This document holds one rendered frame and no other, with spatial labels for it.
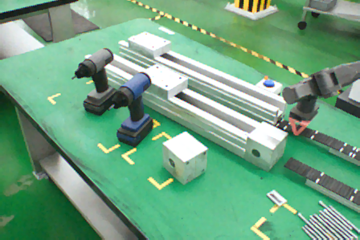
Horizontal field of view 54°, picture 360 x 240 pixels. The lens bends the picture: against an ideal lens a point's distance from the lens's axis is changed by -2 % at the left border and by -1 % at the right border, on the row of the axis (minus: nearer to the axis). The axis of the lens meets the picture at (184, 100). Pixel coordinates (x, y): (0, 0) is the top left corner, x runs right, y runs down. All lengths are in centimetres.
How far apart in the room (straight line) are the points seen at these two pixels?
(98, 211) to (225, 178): 81
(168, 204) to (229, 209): 17
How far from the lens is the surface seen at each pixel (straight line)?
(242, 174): 112
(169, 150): 104
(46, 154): 207
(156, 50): 152
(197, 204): 103
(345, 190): 113
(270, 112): 127
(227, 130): 114
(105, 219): 172
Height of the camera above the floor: 158
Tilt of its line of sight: 34 degrees down
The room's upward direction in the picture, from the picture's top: 2 degrees clockwise
